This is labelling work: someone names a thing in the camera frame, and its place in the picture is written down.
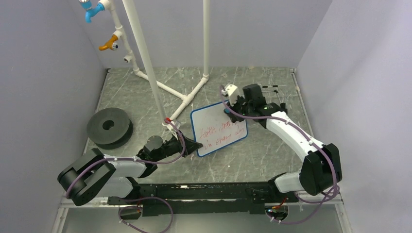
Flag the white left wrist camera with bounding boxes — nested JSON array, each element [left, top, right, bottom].
[[164, 117, 181, 131]]

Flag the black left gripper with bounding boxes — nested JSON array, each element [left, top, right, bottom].
[[154, 130, 203, 162]]

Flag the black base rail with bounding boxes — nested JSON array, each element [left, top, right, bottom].
[[107, 182, 298, 216]]

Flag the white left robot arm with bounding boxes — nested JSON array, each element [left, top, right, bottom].
[[57, 135, 203, 206]]

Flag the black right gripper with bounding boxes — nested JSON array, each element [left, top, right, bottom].
[[226, 95, 253, 123]]

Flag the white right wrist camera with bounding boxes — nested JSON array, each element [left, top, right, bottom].
[[222, 83, 241, 106]]

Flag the aluminium extrusion rail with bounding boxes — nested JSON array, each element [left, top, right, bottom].
[[294, 192, 343, 204]]

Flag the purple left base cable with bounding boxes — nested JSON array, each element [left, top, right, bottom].
[[118, 197, 175, 233]]

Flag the black wire easel stand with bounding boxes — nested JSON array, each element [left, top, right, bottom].
[[260, 85, 286, 109]]

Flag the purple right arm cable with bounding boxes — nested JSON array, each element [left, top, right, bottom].
[[219, 85, 341, 205]]

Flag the blue framed whiteboard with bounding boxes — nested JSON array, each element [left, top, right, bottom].
[[190, 102, 248, 157]]

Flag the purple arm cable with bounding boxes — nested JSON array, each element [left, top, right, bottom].
[[65, 120, 187, 199], [219, 85, 341, 205]]

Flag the white pvc pipe frame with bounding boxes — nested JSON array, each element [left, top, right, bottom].
[[92, 0, 211, 119]]

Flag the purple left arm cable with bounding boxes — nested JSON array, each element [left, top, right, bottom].
[[65, 120, 187, 199]]

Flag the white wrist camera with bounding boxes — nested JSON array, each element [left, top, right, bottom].
[[222, 83, 241, 106], [164, 117, 181, 131]]

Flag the blue tap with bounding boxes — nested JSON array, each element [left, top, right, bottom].
[[78, 0, 105, 23]]

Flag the black foam disc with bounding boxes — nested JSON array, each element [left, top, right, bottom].
[[86, 107, 134, 150]]

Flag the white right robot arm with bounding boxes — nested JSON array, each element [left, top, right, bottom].
[[220, 84, 343, 201]]

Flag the orange tap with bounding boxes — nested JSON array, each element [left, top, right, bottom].
[[99, 34, 119, 51]]

